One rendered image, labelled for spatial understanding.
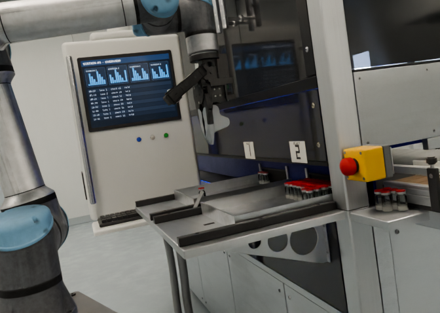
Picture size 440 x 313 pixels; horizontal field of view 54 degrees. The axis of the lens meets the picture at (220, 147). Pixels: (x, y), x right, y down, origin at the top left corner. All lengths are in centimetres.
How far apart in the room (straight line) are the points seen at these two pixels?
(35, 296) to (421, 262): 90
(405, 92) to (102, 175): 124
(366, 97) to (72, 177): 563
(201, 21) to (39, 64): 558
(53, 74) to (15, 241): 569
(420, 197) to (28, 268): 81
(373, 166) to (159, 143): 113
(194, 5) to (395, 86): 52
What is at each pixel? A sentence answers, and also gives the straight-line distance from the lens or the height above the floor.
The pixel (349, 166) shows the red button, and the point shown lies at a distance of 97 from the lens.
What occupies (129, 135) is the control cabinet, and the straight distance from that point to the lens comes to 189.
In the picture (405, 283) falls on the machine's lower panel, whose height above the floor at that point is 67.
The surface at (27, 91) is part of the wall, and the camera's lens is 648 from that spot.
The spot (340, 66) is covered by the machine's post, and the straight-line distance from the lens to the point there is 106.
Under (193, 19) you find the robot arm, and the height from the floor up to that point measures 137.
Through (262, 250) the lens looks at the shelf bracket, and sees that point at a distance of 110.
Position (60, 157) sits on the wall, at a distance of 642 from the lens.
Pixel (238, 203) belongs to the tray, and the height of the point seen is 89.
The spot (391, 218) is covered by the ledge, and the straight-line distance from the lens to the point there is 99.
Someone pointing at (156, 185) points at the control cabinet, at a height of 90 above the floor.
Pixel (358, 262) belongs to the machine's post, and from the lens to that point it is 111.
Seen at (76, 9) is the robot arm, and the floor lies 138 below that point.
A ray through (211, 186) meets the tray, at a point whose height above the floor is 90.
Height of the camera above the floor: 113
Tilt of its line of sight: 3 degrees down
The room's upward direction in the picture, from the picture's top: 8 degrees counter-clockwise
